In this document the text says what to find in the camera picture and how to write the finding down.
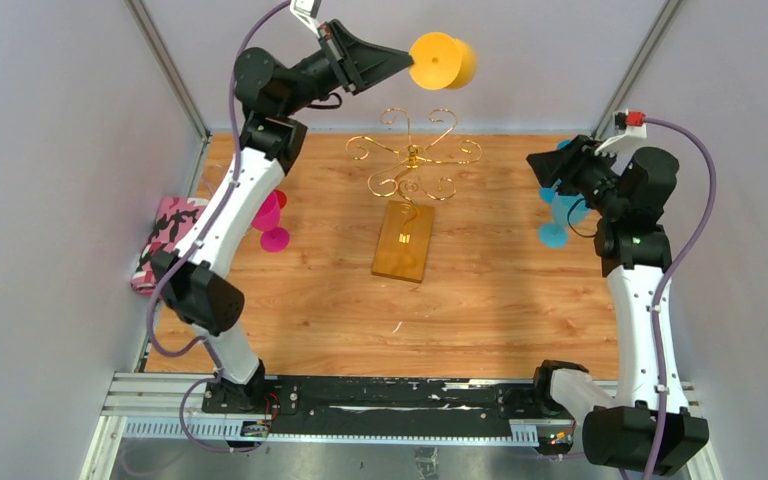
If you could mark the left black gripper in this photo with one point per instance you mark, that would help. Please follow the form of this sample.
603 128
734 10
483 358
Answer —
354 63

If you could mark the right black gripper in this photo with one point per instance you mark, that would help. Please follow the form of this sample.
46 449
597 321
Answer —
568 163

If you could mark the blue wine glass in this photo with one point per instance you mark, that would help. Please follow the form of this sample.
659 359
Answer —
548 194
566 211

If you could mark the yellow wine glass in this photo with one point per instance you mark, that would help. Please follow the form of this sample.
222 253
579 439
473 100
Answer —
441 61

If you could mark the red wine glass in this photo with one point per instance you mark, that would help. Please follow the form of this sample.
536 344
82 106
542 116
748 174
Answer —
281 198

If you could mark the pink wine glass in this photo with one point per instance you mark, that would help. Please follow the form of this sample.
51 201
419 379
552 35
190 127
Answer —
273 237

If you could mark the clear wine glass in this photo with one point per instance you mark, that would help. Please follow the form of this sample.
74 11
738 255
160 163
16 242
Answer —
215 179

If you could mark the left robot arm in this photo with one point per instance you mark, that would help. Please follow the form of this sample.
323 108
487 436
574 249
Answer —
193 281

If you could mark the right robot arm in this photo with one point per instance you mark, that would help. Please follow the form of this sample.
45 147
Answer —
646 425

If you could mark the wooden rack base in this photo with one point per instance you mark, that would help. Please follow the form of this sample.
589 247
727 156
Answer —
404 245

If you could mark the pink camouflage cloth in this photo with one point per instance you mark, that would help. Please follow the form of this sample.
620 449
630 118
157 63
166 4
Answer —
175 217

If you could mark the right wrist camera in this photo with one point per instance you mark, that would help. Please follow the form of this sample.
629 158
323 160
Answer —
630 131

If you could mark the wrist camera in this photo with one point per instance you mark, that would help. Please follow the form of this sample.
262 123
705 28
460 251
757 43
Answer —
630 131
306 11

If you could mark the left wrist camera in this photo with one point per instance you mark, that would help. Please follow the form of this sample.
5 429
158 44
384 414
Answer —
306 11

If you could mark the gold wire glass rack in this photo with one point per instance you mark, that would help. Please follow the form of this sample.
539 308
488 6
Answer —
404 179

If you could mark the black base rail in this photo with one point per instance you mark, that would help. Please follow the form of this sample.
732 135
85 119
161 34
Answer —
341 409

